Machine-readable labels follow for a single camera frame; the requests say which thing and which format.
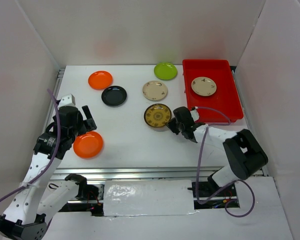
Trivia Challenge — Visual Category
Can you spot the yellow black patterned plate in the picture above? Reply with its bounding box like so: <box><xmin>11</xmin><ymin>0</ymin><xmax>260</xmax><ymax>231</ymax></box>
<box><xmin>143</xmin><ymin>103</ymin><xmax>173</xmax><ymax>132</ymax></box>

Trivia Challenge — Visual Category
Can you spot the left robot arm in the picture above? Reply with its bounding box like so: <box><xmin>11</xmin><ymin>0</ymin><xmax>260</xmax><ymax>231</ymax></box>
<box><xmin>0</xmin><ymin>105</ymin><xmax>99</xmax><ymax>240</ymax></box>

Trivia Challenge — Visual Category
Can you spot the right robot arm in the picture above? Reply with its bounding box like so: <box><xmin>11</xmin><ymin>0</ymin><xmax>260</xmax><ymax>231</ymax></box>
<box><xmin>167</xmin><ymin>106</ymin><xmax>269</xmax><ymax>196</ymax></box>

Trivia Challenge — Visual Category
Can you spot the red plastic bin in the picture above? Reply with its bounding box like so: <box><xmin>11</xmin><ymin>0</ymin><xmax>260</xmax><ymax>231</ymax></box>
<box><xmin>182</xmin><ymin>59</ymin><xmax>244</xmax><ymax>123</ymax></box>

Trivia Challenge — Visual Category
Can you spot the orange plate near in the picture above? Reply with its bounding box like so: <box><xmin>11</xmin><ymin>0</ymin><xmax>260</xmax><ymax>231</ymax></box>
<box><xmin>73</xmin><ymin>131</ymin><xmax>104</xmax><ymax>159</ymax></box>

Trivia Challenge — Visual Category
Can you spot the orange plate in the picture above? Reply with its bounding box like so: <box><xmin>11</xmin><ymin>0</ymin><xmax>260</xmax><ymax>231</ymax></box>
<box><xmin>88</xmin><ymin>70</ymin><xmax>113</xmax><ymax>90</ymax></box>
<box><xmin>73</xmin><ymin>131</ymin><xmax>104</xmax><ymax>159</ymax></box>

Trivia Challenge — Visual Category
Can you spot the orange plate far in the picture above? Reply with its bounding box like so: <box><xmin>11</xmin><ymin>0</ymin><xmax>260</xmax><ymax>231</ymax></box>
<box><xmin>88</xmin><ymin>70</ymin><xmax>113</xmax><ymax>90</ymax></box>

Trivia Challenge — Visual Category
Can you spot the cream plate with motifs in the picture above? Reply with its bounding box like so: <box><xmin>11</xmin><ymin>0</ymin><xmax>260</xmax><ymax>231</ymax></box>
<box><xmin>142</xmin><ymin>80</ymin><xmax>168</xmax><ymax>101</ymax></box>

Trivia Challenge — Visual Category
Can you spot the lime green plate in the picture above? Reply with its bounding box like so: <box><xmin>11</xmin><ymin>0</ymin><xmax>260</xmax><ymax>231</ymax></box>
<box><xmin>153</xmin><ymin>62</ymin><xmax>178</xmax><ymax>81</ymax></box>

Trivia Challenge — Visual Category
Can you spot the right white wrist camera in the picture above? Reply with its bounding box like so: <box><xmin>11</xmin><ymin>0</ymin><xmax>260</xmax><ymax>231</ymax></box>
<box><xmin>190</xmin><ymin>106</ymin><xmax>200</xmax><ymax>122</ymax></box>

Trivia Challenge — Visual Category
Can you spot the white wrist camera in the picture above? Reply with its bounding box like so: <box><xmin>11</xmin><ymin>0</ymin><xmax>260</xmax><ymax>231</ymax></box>
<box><xmin>190</xmin><ymin>106</ymin><xmax>200</xmax><ymax>122</ymax></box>
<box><xmin>58</xmin><ymin>94</ymin><xmax>76</xmax><ymax>108</ymax></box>

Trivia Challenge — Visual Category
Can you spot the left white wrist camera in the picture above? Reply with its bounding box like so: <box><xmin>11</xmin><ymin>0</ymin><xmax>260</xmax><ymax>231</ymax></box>
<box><xmin>58</xmin><ymin>94</ymin><xmax>76</xmax><ymax>108</ymax></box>

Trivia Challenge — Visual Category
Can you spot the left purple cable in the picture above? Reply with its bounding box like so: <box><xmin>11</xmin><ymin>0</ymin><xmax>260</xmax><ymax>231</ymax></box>
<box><xmin>0</xmin><ymin>88</ymin><xmax>61</xmax><ymax>212</ymax></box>

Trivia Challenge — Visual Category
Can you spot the purple cable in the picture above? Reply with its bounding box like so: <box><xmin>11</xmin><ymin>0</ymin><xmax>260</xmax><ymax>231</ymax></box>
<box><xmin>195</xmin><ymin>106</ymin><xmax>256</xmax><ymax>218</ymax></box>
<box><xmin>0</xmin><ymin>88</ymin><xmax>61</xmax><ymax>212</ymax></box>

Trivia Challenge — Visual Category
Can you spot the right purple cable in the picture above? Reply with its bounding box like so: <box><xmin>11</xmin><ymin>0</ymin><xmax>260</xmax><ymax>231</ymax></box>
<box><xmin>195</xmin><ymin>106</ymin><xmax>256</xmax><ymax>218</ymax></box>

